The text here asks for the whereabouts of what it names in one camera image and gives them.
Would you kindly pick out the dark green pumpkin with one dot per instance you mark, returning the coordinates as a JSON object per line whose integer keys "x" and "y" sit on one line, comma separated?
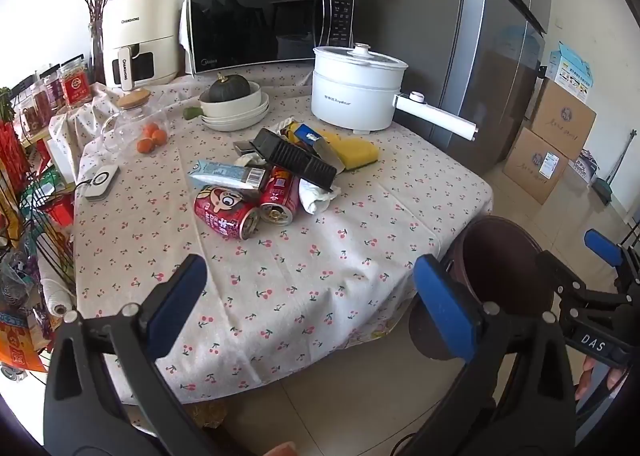
{"x": 229, "y": 88}

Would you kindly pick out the red label glass jar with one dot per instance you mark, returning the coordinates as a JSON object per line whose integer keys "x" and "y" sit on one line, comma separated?
{"x": 75, "y": 83}

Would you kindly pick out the white thread spool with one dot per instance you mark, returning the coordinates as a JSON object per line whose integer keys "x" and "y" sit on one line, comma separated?
{"x": 56, "y": 288}

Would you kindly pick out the light blue drink carton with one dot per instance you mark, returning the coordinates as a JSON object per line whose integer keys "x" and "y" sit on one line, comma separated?
{"x": 222, "y": 173}

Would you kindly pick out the stack of white bowls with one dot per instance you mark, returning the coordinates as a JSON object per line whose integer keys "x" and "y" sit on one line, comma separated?
{"x": 250, "y": 120}

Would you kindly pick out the glass jar with cork lid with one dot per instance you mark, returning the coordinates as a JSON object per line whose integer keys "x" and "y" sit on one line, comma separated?
{"x": 131, "y": 118}

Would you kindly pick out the small orange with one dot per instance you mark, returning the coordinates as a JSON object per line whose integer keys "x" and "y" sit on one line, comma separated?
{"x": 150, "y": 129}
{"x": 145, "y": 146}
{"x": 159, "y": 137}

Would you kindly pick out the glass vase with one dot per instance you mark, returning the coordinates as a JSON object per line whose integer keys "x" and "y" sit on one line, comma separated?
{"x": 96, "y": 53}

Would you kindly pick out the red cartoon drink can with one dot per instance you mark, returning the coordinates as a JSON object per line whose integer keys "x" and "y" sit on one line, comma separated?
{"x": 222, "y": 211}

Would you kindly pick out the white electric cooking pot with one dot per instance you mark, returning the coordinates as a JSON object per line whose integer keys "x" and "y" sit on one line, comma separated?
{"x": 355, "y": 95}

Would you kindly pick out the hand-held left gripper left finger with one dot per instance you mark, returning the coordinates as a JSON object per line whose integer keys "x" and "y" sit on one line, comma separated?
{"x": 176, "y": 310}

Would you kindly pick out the black door microwave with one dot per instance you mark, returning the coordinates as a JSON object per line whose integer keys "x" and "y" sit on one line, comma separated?
{"x": 255, "y": 23}

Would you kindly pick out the person's right hand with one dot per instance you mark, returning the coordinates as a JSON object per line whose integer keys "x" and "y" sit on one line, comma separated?
{"x": 592, "y": 378}

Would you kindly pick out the black ribbed plastic tray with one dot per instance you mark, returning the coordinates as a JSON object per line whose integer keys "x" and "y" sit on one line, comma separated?
{"x": 295, "y": 155}

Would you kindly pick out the grey refrigerator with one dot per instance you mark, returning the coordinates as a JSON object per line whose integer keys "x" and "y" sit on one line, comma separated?
{"x": 480, "y": 60}

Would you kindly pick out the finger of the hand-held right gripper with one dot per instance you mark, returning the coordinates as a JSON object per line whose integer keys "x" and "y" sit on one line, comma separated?
{"x": 602, "y": 244}
{"x": 557, "y": 272}

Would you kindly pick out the white air fryer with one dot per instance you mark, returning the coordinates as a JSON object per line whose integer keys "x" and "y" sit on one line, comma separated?
{"x": 145, "y": 25}

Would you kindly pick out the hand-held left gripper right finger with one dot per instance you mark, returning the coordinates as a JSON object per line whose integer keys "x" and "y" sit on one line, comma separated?
{"x": 444, "y": 307}

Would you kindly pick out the white round gadget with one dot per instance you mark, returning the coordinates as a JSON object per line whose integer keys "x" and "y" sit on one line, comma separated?
{"x": 101, "y": 181}

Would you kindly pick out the slim red drink can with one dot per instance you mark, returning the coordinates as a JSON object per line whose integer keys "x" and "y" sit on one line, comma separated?
{"x": 277, "y": 193}

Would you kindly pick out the brown plastic bin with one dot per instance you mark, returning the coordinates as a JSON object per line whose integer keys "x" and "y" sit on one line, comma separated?
{"x": 505, "y": 266}

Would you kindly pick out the cherry print tablecloth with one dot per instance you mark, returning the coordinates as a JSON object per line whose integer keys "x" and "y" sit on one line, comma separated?
{"x": 280, "y": 276}

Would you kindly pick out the blue and white box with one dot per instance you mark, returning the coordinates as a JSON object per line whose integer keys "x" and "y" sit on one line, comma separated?
{"x": 570, "y": 70}

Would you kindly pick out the person's left hand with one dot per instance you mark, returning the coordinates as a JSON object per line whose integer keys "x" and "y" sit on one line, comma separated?
{"x": 281, "y": 450}

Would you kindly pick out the white bowl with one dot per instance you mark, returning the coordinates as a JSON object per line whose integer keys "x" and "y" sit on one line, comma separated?
{"x": 235, "y": 105}

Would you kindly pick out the small green fruit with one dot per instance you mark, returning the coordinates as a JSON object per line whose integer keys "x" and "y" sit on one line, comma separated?
{"x": 191, "y": 113}

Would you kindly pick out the cardboard box with white label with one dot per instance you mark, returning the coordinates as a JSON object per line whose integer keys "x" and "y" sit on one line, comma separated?
{"x": 532, "y": 168}

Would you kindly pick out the grey small box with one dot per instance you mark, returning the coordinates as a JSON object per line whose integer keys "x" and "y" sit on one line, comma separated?
{"x": 245, "y": 148}

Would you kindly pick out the broom with dustpan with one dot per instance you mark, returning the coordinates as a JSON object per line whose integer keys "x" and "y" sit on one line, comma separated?
{"x": 605, "y": 186}

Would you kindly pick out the white tissue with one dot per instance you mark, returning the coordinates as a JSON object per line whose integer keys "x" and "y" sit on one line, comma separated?
{"x": 315, "y": 198}

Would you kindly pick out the blue small box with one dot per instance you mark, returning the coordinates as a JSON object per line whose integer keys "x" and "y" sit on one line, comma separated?
{"x": 306, "y": 134}

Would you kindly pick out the yellow sponge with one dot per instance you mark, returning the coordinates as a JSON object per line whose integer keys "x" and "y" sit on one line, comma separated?
{"x": 357, "y": 151}

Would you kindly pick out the orange snack packet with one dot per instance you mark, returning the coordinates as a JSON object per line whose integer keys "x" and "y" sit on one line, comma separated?
{"x": 20, "y": 343}

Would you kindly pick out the printed plastic bag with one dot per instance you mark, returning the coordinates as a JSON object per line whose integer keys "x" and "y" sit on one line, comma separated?
{"x": 585, "y": 168}

